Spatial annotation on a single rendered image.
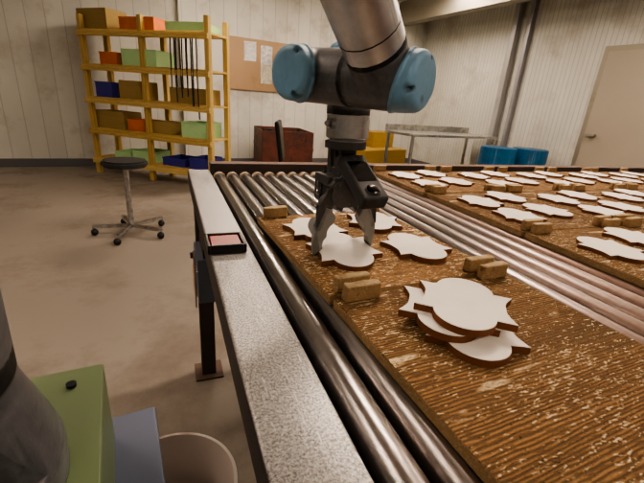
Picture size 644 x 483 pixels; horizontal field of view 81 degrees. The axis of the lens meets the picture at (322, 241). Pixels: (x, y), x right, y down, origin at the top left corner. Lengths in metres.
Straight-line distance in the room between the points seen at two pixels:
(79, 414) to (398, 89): 0.45
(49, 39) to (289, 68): 6.50
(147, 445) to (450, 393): 0.31
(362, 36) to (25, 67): 6.68
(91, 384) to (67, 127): 6.65
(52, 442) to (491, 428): 0.35
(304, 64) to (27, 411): 0.46
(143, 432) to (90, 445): 0.13
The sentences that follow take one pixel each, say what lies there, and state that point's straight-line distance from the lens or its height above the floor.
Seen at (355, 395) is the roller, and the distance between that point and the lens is 0.43.
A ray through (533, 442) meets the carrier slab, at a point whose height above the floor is 0.94.
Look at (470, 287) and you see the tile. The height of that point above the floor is 0.97.
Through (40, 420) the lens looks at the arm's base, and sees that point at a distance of 0.32.
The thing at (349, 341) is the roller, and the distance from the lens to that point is 0.52.
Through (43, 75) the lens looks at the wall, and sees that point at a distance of 6.99.
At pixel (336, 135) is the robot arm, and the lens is 0.66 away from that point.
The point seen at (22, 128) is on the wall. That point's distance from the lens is 7.07.
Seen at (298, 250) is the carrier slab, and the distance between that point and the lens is 0.73.
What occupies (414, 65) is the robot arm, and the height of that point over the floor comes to 1.25.
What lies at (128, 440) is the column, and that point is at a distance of 0.48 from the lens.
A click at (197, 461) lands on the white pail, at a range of 1.21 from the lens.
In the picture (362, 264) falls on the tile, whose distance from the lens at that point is 0.66.
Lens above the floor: 1.21
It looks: 20 degrees down
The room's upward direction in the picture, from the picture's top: 4 degrees clockwise
